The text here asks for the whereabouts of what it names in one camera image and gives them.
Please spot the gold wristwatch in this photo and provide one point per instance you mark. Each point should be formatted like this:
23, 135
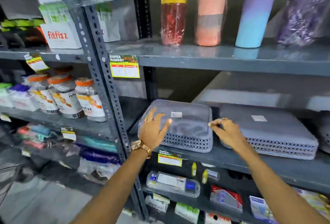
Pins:
141, 147

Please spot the orange-lidded clear jar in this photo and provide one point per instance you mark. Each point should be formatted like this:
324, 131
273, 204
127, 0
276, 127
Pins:
90, 102
65, 97
42, 95

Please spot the person's left hand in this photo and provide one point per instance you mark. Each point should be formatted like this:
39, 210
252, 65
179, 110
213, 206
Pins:
150, 132

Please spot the clear plastic bags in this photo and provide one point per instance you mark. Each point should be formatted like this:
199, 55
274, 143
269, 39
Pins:
99, 171

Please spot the purple to blue gradient tumbler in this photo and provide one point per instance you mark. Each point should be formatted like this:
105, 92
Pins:
254, 20

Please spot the person's right forearm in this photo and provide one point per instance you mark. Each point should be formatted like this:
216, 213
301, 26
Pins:
270, 187

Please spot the person's left forearm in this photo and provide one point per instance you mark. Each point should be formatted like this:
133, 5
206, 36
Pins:
110, 193

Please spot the purple glitter tumbler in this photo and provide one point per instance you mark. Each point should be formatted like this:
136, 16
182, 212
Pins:
304, 17

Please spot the yellow and green price tag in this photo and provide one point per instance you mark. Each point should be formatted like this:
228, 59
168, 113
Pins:
124, 68

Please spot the neon yellow and black items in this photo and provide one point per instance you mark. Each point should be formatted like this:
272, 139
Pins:
20, 29

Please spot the blue and white picture packet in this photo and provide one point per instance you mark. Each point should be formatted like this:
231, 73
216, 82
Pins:
261, 209

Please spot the red and white box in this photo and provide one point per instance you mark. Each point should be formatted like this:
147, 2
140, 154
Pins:
216, 218

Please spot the pile of colourful small items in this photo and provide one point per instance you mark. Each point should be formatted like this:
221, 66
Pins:
36, 135

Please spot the red and gray packet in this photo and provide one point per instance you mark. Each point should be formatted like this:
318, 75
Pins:
225, 199

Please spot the colourful striped box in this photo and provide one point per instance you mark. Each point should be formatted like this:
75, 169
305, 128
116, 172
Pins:
314, 202

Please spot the red tumbler with yellow band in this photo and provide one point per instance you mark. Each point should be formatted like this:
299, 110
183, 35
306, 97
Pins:
173, 12

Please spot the clear plastic box blue label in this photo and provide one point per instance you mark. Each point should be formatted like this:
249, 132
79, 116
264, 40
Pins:
171, 184

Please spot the orange and gray striped tumbler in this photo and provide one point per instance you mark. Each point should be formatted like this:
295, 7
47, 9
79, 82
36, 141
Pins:
211, 25

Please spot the white box with red print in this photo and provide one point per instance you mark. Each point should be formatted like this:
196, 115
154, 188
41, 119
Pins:
60, 37

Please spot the purple-lidded white container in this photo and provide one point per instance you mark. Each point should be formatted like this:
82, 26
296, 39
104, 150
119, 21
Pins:
23, 99

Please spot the teal wrapped package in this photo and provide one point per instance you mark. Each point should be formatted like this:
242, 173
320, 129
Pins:
99, 144

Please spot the blue purple wrapped package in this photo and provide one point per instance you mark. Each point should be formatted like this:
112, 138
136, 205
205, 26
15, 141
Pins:
100, 157

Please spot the green and white carton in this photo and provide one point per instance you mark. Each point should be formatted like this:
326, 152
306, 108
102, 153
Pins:
109, 29
55, 14

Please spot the person's right hand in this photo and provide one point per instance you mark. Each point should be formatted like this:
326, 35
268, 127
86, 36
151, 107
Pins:
230, 135

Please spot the small white box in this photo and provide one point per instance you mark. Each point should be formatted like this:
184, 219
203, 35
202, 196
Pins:
156, 204

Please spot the grey metal shelving rack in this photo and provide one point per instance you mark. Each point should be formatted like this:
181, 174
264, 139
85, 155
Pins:
206, 57

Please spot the green and white box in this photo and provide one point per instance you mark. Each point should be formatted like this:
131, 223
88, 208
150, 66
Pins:
187, 212

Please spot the green-lidded white container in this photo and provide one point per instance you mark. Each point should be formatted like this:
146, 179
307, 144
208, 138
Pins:
5, 95

